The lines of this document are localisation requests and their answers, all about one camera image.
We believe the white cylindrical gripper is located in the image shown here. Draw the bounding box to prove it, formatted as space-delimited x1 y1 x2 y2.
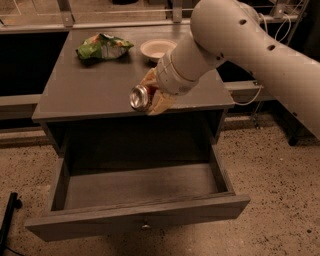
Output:
140 51 198 116

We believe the red coke can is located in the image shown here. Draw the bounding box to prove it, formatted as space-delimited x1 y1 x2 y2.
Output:
129 85 158 112

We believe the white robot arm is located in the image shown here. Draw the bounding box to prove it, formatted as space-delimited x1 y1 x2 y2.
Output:
142 0 320 138

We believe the grey open top drawer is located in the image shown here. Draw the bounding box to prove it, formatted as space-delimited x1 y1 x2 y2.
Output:
24 113 251 242

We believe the white paper bowl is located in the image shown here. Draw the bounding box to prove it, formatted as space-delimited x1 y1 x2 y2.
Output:
140 39 176 63

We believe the green chip bag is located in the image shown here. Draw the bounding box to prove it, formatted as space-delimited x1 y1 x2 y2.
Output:
76 33 134 60

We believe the grey wooden cabinet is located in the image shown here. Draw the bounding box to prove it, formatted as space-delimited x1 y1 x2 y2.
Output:
33 26 233 159

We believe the black pole base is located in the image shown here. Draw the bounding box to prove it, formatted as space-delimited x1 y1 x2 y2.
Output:
0 192 22 256

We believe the metal railing frame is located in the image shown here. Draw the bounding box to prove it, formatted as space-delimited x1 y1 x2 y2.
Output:
0 0 310 34

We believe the white cable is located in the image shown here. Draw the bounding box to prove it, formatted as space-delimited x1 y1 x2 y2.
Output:
233 12 292 107

